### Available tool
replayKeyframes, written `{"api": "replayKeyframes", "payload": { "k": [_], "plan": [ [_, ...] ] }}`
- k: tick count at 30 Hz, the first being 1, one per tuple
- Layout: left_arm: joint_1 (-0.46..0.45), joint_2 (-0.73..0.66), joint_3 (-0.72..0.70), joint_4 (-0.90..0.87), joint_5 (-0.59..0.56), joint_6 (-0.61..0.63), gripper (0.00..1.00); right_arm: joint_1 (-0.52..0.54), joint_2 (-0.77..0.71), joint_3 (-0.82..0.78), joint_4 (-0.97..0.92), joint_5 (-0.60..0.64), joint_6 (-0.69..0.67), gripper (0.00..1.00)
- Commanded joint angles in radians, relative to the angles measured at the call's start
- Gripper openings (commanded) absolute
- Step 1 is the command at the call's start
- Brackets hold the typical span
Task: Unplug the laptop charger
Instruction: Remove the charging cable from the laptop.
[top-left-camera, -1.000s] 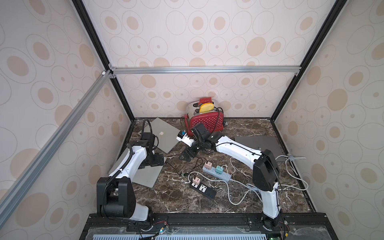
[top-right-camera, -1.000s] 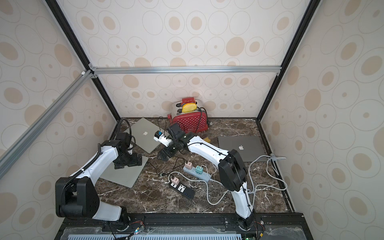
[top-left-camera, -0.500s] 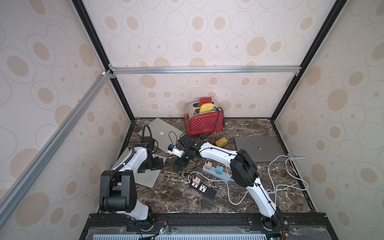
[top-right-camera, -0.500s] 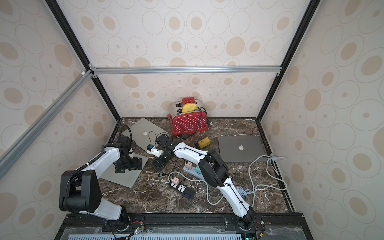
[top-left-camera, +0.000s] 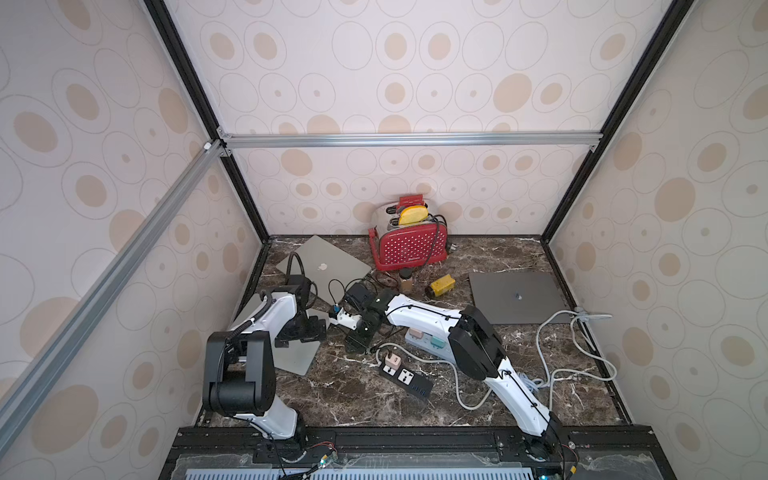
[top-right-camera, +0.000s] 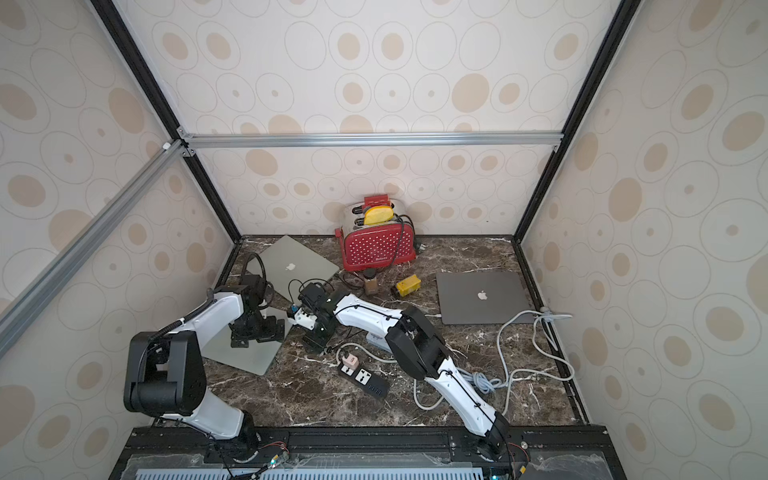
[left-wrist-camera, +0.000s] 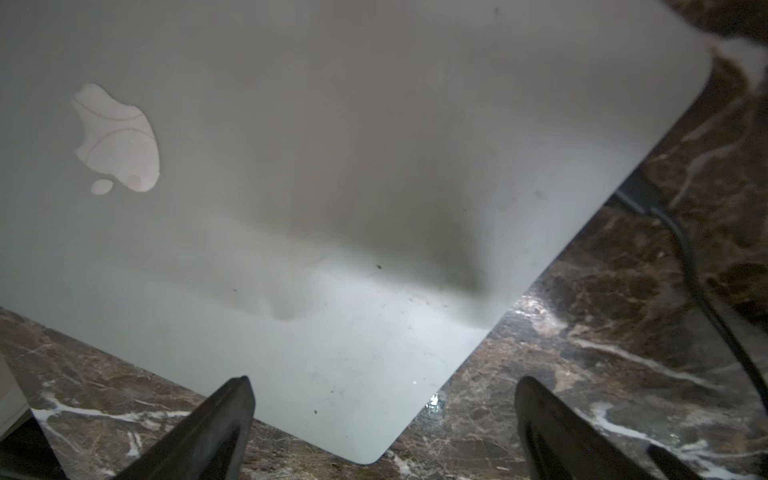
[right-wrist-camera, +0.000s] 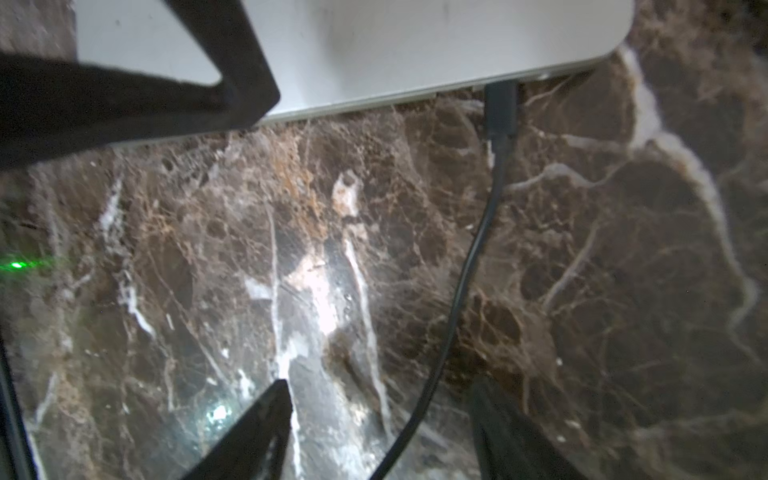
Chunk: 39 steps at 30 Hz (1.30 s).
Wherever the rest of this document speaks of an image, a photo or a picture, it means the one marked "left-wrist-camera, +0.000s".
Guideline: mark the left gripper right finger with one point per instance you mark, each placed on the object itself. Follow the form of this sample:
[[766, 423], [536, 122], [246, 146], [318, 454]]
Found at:
[[558, 444]]

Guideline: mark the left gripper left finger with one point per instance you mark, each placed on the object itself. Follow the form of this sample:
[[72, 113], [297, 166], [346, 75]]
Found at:
[[209, 443]]

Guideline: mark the silver laptop front left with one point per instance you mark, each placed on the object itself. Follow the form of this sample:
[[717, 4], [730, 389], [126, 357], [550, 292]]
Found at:
[[14, 408]]

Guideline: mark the silver laptop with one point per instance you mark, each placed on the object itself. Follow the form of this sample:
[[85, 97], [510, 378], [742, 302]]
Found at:
[[14, 408], [336, 199]]

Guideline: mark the silver laptop back left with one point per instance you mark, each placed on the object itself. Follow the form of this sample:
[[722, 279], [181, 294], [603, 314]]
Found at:
[[336, 199]]

